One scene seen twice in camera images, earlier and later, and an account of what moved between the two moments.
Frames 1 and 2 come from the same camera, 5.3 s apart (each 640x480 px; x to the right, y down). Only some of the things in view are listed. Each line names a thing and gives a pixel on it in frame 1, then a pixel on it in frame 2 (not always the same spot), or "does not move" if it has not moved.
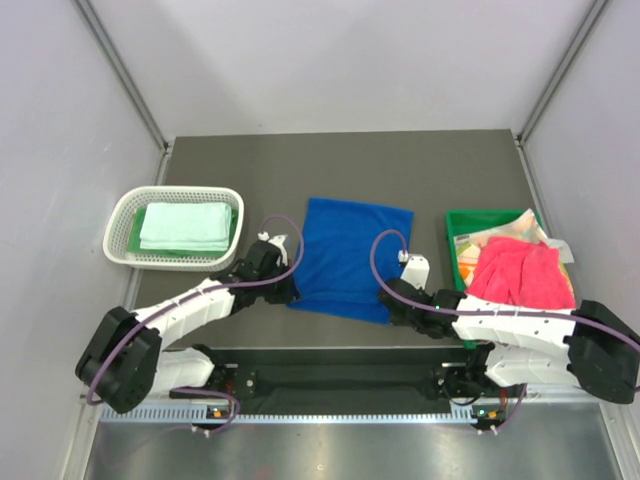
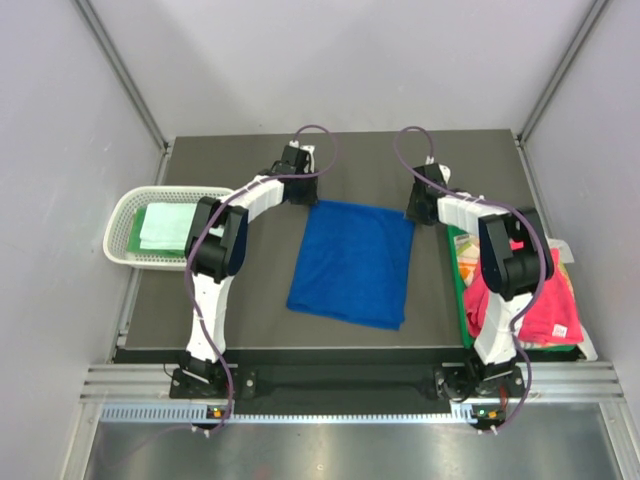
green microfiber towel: x=134 y=240 does not move
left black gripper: x=289 y=294 -> x=310 y=197
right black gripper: x=398 y=320 -> x=412 y=212
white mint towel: x=188 y=226 does not move
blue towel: x=346 y=252 does not move
